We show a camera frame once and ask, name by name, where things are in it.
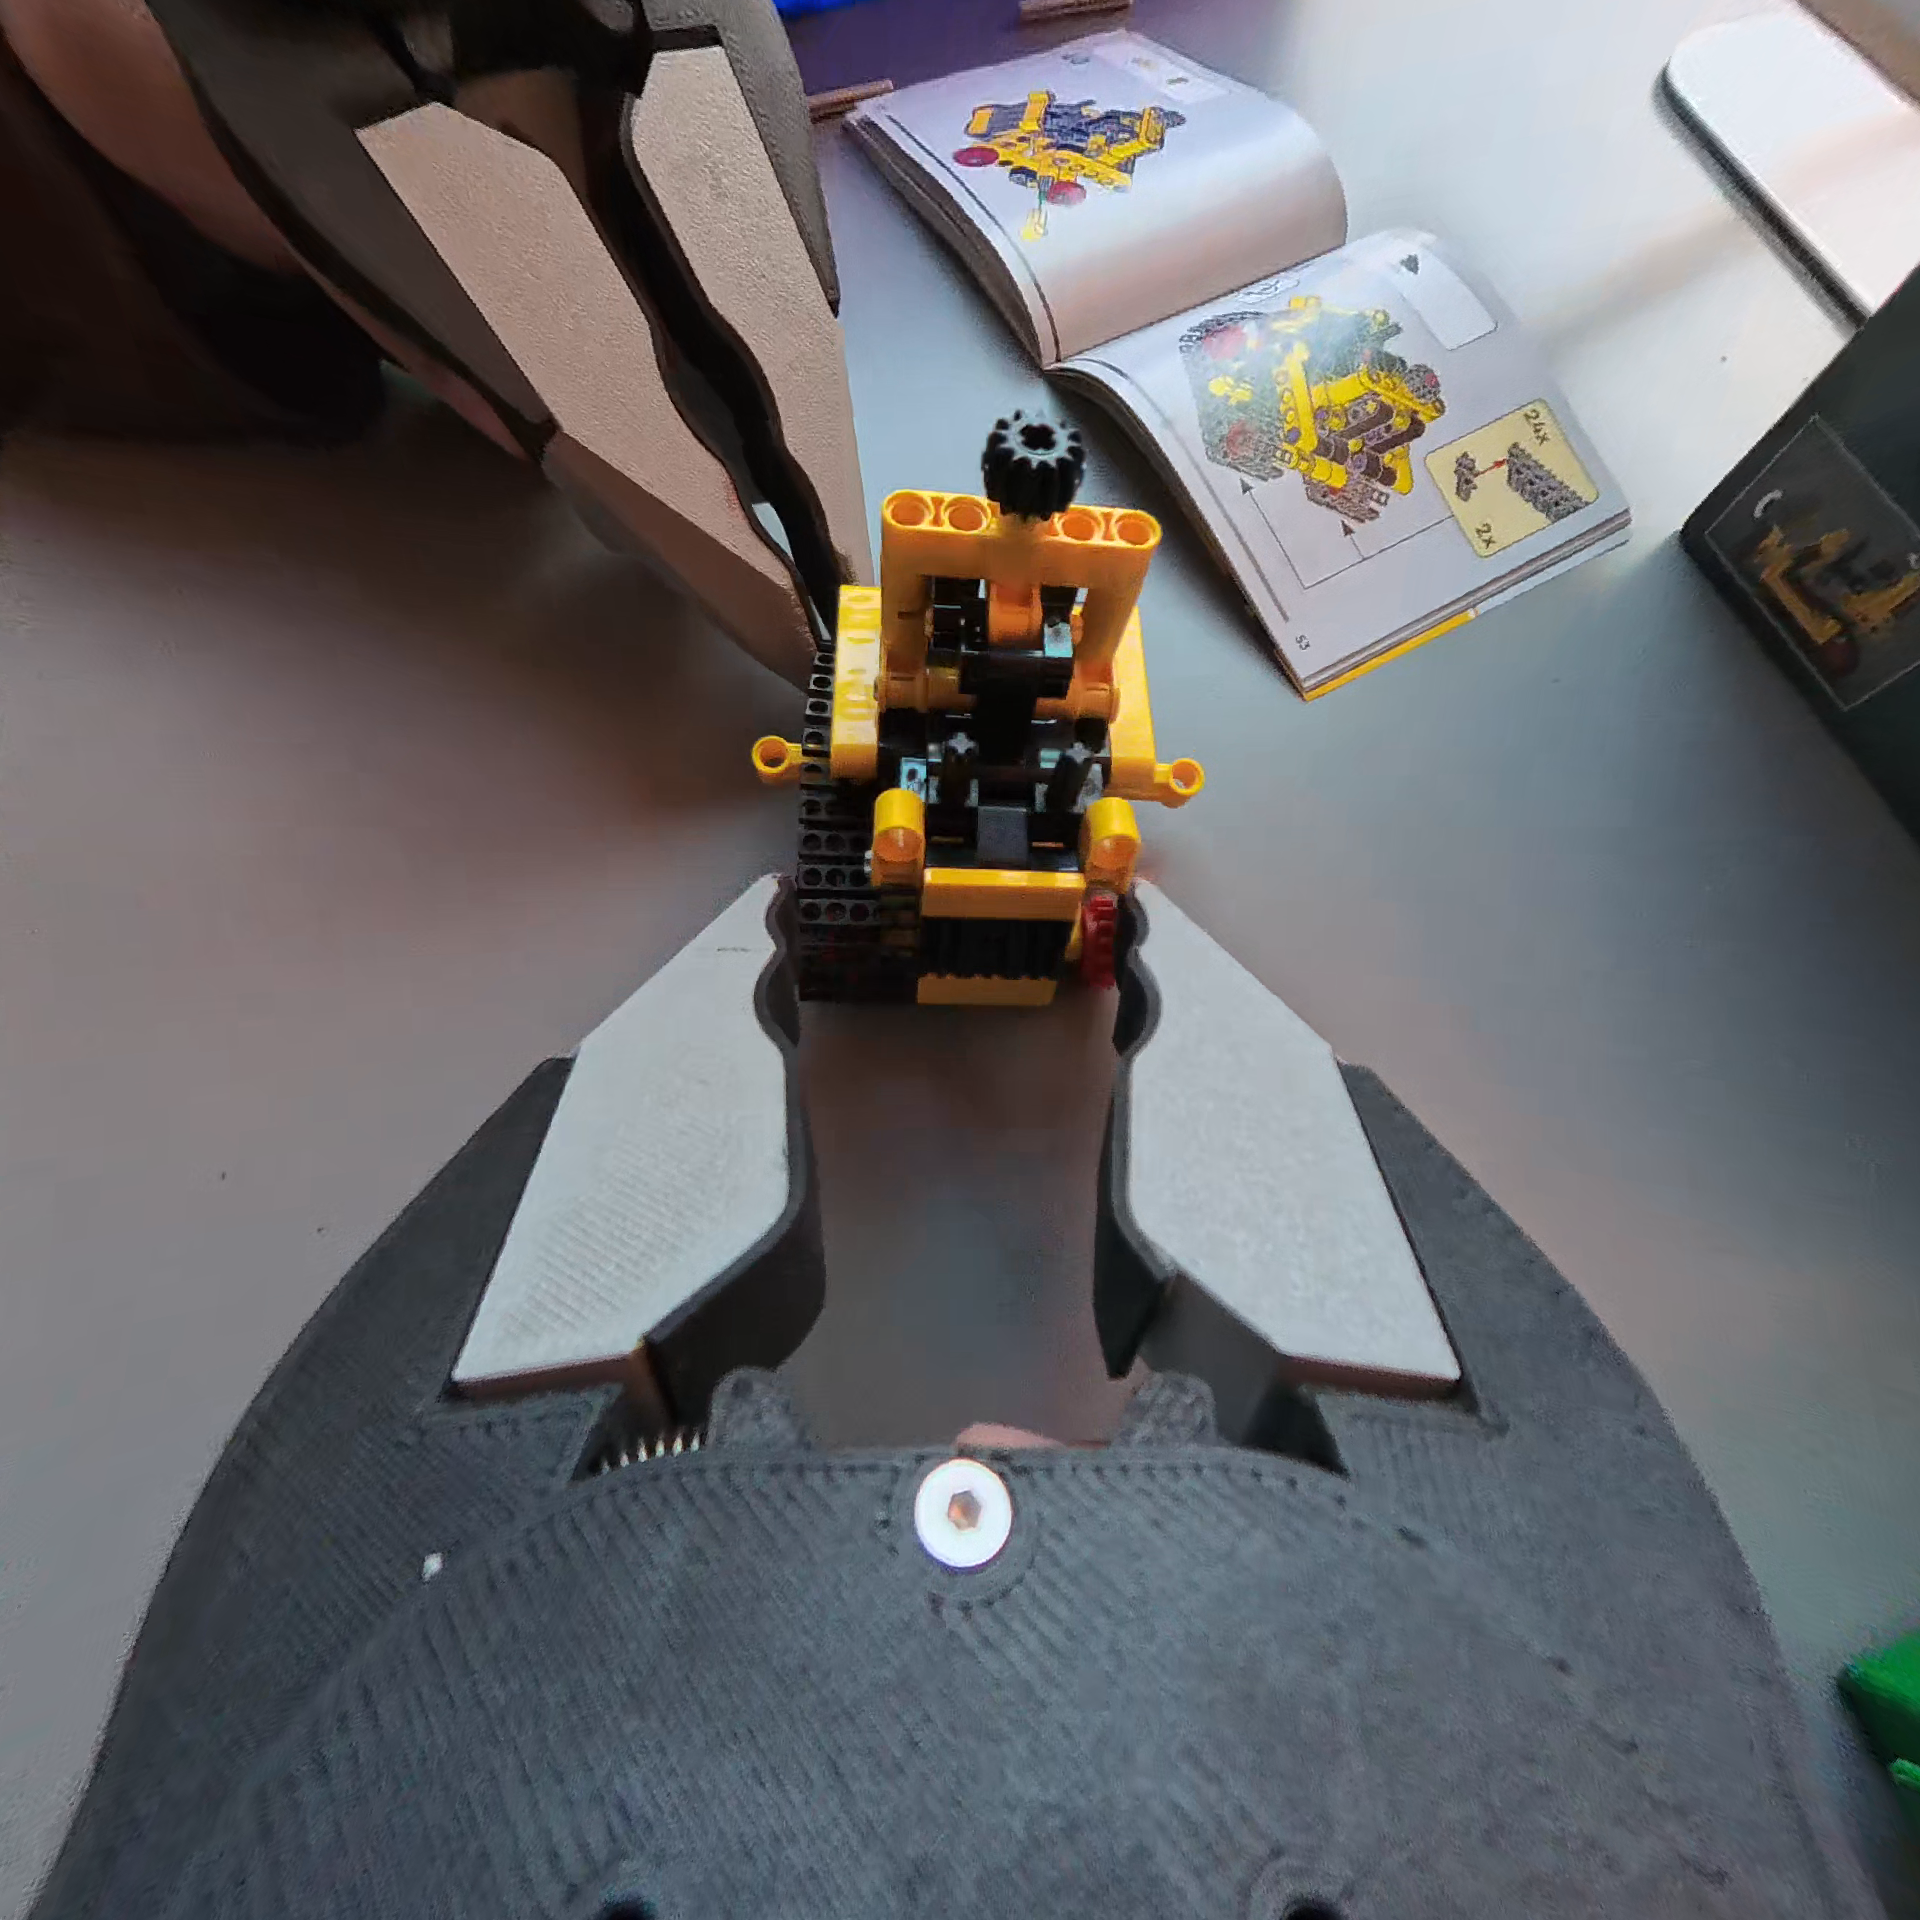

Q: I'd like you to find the dark lego set box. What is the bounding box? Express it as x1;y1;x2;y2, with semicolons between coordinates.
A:
1680;262;1920;840

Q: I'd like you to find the person's left forearm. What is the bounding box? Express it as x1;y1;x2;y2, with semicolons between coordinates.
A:
0;0;394;443

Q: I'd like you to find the open lego instruction booklet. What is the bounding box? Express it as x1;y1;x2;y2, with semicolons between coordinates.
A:
844;30;1635;703

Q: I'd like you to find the white stand base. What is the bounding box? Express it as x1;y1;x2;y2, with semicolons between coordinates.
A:
1658;0;1920;324

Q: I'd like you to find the yellow lego bulldozer model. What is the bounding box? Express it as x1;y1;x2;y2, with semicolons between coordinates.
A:
750;406;1207;1010

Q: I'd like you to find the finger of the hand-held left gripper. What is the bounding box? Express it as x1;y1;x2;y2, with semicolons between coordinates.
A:
358;93;819;693
618;32;881;600

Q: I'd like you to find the green plastic bin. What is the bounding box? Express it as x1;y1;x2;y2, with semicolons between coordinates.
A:
1839;1640;1920;1823

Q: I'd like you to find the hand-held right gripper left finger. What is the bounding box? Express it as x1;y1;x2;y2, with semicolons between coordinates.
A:
449;874;828;1426

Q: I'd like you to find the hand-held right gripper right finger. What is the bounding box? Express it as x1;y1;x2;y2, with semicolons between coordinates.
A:
1092;882;1466;1426

